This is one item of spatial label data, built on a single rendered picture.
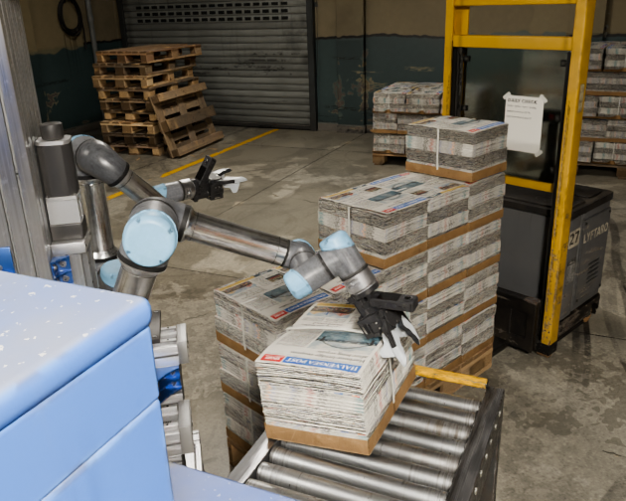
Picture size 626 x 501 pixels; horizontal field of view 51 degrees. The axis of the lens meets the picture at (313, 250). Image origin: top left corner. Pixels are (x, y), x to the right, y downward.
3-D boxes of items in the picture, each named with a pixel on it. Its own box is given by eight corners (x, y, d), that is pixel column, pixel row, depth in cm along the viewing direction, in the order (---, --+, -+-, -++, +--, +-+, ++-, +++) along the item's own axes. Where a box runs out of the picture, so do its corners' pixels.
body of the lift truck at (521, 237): (451, 311, 408) (456, 187, 379) (499, 284, 442) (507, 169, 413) (555, 349, 360) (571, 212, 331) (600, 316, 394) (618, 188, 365)
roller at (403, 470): (281, 449, 174) (286, 430, 175) (457, 497, 156) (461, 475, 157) (274, 448, 170) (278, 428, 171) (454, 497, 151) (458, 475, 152)
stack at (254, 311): (227, 464, 281) (210, 288, 251) (400, 361, 354) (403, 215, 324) (286, 510, 254) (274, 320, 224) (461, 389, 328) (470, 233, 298)
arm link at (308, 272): (294, 288, 170) (330, 265, 169) (300, 307, 159) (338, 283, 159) (277, 265, 167) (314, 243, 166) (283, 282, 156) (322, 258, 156)
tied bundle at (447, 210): (363, 231, 306) (363, 183, 297) (403, 216, 324) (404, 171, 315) (427, 250, 279) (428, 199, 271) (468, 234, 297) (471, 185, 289)
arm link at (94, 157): (103, 136, 198) (211, 224, 230) (91, 131, 206) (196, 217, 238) (80, 166, 196) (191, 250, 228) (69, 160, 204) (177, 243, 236)
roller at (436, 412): (320, 399, 196) (325, 383, 198) (478, 434, 177) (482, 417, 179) (315, 393, 191) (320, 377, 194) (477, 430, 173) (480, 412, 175)
